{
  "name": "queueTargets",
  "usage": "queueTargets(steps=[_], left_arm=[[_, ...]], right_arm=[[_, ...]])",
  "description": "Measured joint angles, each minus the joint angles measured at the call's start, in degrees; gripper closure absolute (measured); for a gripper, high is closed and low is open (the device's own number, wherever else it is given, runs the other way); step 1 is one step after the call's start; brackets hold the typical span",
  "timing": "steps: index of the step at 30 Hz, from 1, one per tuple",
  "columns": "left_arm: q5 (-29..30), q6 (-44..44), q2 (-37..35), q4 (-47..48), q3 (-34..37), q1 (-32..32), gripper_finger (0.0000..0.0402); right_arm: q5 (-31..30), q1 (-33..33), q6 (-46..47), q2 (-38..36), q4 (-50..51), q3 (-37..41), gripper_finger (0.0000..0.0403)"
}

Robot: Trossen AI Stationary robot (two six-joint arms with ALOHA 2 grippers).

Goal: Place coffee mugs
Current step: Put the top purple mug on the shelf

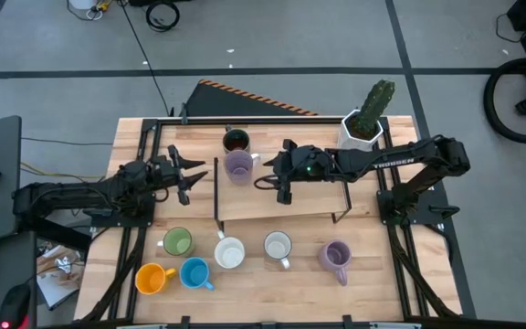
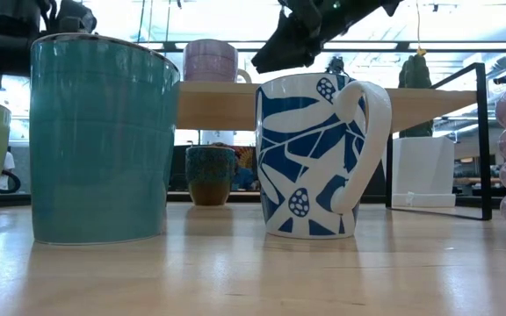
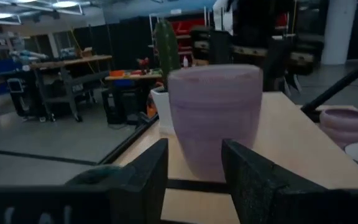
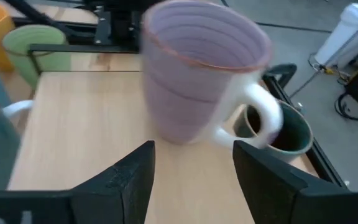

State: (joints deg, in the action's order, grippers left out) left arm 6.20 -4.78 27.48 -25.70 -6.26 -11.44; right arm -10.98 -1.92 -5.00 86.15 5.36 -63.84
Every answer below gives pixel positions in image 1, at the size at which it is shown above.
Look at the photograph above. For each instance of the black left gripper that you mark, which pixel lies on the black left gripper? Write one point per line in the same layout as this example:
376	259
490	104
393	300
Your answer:
165	171

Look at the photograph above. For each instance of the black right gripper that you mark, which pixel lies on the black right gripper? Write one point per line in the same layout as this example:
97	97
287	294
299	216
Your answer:
304	162

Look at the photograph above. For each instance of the lavender ribbed mug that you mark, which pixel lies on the lavender ribbed mug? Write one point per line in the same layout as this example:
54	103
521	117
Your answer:
238	168

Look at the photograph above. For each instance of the dark green glazed mug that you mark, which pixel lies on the dark green glazed mug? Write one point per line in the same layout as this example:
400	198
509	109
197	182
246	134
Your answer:
236	141

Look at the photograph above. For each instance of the light green mug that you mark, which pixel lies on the light green mug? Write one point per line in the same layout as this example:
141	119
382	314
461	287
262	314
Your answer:
178	242

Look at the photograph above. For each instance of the white blue leaf-pattern mug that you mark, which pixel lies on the white blue leaf-pattern mug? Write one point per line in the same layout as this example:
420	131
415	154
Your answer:
277	247

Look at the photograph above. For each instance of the teal mug white interior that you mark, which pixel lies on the teal mug white interior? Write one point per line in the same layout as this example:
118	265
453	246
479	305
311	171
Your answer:
229	253

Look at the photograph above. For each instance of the light blue faceted mug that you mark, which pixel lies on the light blue faceted mug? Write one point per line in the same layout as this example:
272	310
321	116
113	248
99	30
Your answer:
194	273

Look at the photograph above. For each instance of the yellow mug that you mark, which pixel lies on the yellow mug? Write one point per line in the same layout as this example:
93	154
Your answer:
151	279

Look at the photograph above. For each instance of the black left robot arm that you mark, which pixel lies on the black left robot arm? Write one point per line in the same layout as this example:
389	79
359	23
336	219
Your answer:
85	192

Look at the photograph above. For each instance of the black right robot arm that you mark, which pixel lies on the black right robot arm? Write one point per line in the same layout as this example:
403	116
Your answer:
381	160

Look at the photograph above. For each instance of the wooden shelf riser black legs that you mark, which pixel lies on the wooden shelf riser black legs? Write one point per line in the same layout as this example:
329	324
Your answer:
245	201

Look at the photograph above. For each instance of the black ramp orange-striped edge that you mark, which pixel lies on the black ramp orange-striped edge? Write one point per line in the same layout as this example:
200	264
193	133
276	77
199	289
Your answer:
226	102

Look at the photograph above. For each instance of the white hexagonal plant pot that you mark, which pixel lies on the white hexagonal plant pot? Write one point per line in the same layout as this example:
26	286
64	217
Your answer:
352	141

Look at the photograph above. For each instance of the green cactus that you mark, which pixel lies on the green cactus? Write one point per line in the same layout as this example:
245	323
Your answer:
378	102

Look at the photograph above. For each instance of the crumpled silver foil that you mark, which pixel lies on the crumpled silver foil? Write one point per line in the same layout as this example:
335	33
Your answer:
66	265

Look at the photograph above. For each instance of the white paper sheet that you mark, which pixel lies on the white paper sheet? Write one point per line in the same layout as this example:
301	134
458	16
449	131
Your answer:
57	292

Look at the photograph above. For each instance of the white container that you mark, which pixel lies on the white container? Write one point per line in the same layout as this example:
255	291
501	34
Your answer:
81	3

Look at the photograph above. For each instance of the black computer mouse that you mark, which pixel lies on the black computer mouse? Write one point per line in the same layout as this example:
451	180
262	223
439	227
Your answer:
14	304

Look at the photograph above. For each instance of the orange black shop vacuum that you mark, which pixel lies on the orange black shop vacuum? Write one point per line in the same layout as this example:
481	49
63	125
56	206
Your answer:
490	102

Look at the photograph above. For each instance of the black aluminium rig frame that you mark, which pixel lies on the black aluminium rig frame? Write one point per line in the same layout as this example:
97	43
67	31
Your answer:
245	122

